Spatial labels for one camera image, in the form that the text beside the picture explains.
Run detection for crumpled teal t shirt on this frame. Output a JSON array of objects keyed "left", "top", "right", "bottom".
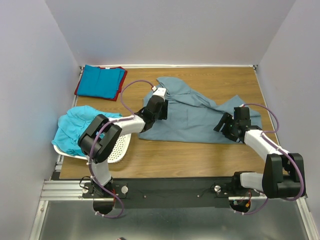
[{"left": 51, "top": 105, "right": 122, "bottom": 157}]

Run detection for white perforated basket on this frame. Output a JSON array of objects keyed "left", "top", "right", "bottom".
[{"left": 53, "top": 134, "right": 131, "bottom": 164}]

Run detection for folded red t shirt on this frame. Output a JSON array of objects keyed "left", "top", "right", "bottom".
[{"left": 74, "top": 65, "right": 128, "bottom": 102}]

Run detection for aluminium frame rail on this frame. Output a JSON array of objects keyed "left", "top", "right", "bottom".
[{"left": 29, "top": 177, "right": 320, "bottom": 240}]

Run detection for folded teal t shirt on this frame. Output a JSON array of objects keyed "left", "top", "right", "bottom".
[{"left": 76, "top": 64, "right": 125, "bottom": 99}]

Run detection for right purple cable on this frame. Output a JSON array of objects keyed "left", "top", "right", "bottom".
[{"left": 241, "top": 103, "right": 306, "bottom": 202}]

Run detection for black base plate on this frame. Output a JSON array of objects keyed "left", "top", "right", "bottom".
[{"left": 79, "top": 176, "right": 258, "bottom": 210}]

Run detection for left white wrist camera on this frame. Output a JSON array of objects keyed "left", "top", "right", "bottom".
[{"left": 151, "top": 86, "right": 167, "bottom": 100}]

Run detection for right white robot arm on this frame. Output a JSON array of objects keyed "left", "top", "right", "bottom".
[{"left": 214, "top": 104, "right": 306, "bottom": 201}]

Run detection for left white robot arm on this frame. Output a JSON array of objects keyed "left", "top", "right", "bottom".
[{"left": 78, "top": 95, "right": 169, "bottom": 198}]

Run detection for grey-blue t shirt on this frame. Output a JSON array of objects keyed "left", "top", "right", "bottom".
[{"left": 138, "top": 76, "right": 263, "bottom": 145}]

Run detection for purple cable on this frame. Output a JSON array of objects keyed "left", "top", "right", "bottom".
[
  {"left": 86, "top": 79, "right": 157, "bottom": 176},
  {"left": 241, "top": 103, "right": 306, "bottom": 202}
]

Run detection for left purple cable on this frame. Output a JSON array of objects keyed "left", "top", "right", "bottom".
[{"left": 86, "top": 79, "right": 157, "bottom": 176}]

